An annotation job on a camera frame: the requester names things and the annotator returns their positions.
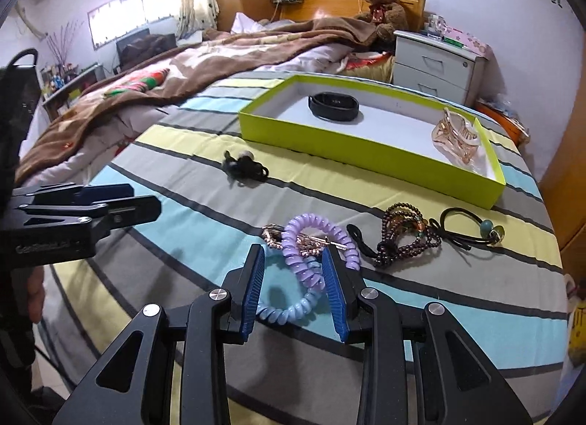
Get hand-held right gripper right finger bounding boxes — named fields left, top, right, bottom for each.
left=321, top=249, right=534, bottom=425

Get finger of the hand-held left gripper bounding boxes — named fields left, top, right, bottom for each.
left=13, top=182, right=135, bottom=207
left=19, top=195, right=163, bottom=236

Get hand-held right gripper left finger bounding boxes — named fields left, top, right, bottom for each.
left=51, top=244, right=267, bottom=425

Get blue spiral hair tie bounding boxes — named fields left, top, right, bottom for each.
left=256, top=249, right=333, bottom=326

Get rose gold rhinestone hair clip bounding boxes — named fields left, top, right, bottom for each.
left=262, top=224, right=349, bottom=257

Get purple spiral hair tie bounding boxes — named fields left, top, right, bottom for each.
left=280, top=212, right=362, bottom=293

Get dark bead bracelet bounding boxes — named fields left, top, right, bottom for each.
left=346, top=204, right=442, bottom=269

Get black hair tie with pearl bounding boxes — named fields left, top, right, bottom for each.
left=222, top=149, right=270, bottom=183

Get lime green shallow box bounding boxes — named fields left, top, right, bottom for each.
left=239, top=74, right=507, bottom=210

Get black hair tie teal beads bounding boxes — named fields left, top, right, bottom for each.
left=440, top=206, right=507, bottom=249

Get person's left hand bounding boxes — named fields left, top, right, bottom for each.
left=25, top=265, right=47, bottom=324

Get cluttered desk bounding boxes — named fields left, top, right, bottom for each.
left=40, top=63, right=104, bottom=119

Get red green striped cloth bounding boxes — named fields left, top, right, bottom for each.
left=103, top=67, right=171, bottom=97

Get black chair with clothes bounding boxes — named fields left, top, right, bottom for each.
left=114, top=28, right=177, bottom=73

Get dried branches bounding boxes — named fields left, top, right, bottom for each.
left=46, top=20, right=83, bottom=66

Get brown patterned blanket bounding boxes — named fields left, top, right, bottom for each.
left=14, top=18, right=381, bottom=188

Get window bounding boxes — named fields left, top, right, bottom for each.
left=87, top=0, right=177, bottom=48

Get black fitness wristband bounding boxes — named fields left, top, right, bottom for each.
left=308, top=92, right=361, bottom=123

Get rose gold hair claw clip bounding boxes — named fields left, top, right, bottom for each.
left=430, top=107, right=482, bottom=165

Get white pillow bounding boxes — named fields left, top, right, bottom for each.
left=229, top=12, right=271, bottom=34

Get gold mattress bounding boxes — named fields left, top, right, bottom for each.
left=341, top=61, right=395, bottom=84

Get red patterned pillow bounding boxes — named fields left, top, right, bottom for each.
left=342, top=51, right=394, bottom=66

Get yellow object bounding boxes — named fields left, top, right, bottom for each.
left=565, top=274, right=586, bottom=362

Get orange plastic bin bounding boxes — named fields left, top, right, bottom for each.
left=474, top=100, right=529, bottom=144

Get grey drawer nightstand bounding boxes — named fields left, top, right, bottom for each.
left=393, top=30, right=488, bottom=108

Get wooden door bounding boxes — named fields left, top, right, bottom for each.
left=538, top=18, right=586, bottom=265

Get wooden bed headboard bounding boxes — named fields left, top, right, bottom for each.
left=279, top=0, right=426, bottom=25

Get small cosmetic bottles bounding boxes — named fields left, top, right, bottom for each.
left=423, top=13, right=447, bottom=37

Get pink flat box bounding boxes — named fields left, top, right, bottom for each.
left=442, top=25, right=493, bottom=55

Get brown teddy bear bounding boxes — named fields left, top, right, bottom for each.
left=352, top=0, right=410, bottom=44

